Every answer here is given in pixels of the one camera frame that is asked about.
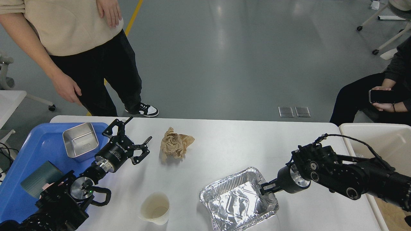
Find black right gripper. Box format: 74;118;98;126
260;164;311;195

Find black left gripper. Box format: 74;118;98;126
95;116;153;173

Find aluminium foil tray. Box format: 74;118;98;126
199;167;279;231

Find steel rectangular container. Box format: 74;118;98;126
63;123;99;162

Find pink ribbed mug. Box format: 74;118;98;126
42;183;54;191

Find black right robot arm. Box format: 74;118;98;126
260;133;411;212

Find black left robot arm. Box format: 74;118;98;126
1;119;152;231

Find crumpled brown paper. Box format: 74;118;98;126
160;127;195;163

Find cream paper cup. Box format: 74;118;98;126
138;192;170;225

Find green ribbed cup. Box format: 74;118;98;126
20;161;64;199

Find blue plastic tray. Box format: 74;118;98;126
0;122;108;222

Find metal floor plates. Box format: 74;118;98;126
278;107;311;117

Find standing person beige top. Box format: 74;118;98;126
0;0;159;117

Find seated person in black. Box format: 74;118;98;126
329;34;411;126

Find white side table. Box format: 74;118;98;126
0;90;27;128

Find brown paper in bin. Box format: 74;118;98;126
374;197;411;231

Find white office chair left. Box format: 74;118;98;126
0;52;56;112

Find white plastic bin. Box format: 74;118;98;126
339;123;411;231

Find black smartphone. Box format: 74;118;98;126
369;90;396;104

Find white chair top right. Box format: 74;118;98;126
356;0;411;55

